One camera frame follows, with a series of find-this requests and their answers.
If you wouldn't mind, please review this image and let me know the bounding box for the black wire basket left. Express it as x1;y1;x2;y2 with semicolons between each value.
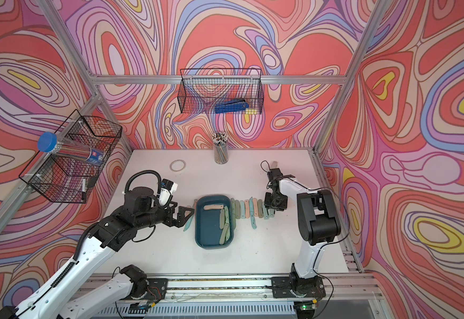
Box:
19;110;122;203

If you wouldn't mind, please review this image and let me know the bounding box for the blue tool in basket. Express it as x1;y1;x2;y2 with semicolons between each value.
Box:
214;99;249;114

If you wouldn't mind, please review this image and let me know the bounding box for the clear bottle blue cap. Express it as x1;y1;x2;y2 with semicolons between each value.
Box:
37;132;104;166

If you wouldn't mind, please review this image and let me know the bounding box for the olive green folding knife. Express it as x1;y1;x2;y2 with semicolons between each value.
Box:
234;200;241;219

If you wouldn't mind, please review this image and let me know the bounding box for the pink folding knife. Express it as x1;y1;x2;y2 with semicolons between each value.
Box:
203;204;225;211
252;198;259;218
244;200;250;219

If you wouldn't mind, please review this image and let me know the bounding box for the black wire basket back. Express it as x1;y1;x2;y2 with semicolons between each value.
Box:
177;67;265;115

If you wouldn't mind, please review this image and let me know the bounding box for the light blue folding knife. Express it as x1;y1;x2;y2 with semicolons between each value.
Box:
239;201;246;219

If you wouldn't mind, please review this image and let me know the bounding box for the pencil holder cup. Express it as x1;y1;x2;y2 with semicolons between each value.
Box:
212;132;229;164

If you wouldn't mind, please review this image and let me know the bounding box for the light blue sheathed knife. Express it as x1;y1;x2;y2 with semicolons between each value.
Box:
262;207;269;220

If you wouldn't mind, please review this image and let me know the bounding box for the masking tape roll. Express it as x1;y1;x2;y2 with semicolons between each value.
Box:
169;159;187;173

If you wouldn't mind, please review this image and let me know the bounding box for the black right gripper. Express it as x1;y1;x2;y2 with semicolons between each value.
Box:
264;192;288;211

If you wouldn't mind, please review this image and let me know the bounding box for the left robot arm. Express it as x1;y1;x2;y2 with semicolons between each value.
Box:
0;185;195;318

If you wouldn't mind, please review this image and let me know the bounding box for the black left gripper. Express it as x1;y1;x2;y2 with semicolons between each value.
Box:
134;199;195;232

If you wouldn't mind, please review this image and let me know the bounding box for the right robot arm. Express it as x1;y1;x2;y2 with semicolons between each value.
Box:
265;168;342;300

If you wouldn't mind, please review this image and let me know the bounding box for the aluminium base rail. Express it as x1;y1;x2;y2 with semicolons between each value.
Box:
88;272;380;304

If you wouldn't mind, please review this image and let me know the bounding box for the light blue ceramic fruit knife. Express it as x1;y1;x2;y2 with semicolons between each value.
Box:
184;216;193;232

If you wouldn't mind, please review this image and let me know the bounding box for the black wire basket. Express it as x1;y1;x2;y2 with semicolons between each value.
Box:
177;67;265;115
19;110;122;203

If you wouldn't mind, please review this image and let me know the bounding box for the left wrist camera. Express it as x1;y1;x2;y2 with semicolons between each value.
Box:
160;179;178;199

